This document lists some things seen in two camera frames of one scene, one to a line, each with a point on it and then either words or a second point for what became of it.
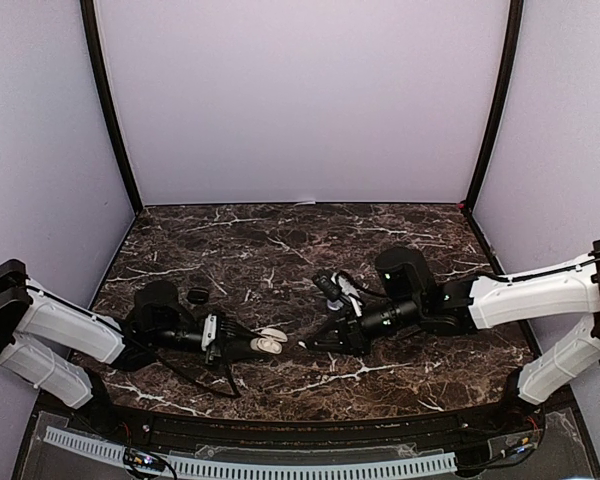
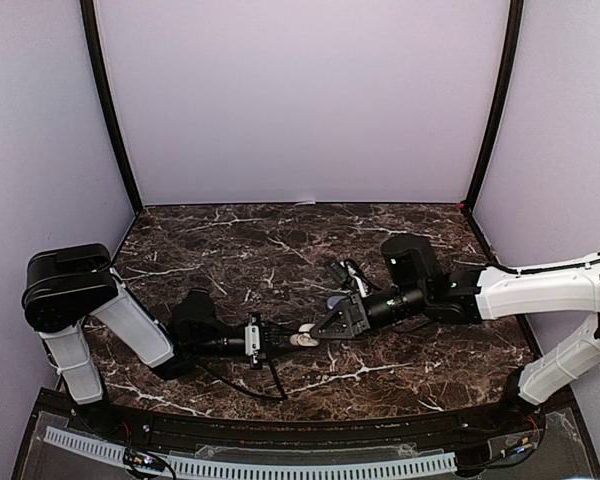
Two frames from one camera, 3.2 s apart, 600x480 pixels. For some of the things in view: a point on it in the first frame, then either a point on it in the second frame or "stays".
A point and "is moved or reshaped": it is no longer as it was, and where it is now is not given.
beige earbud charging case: [271, 341] is moved or reshaped
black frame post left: [89, 27] stays
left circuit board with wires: [143, 459] stays
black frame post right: [516, 14] stays
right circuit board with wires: [520, 447] stays
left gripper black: [226, 356] -> [270, 328]
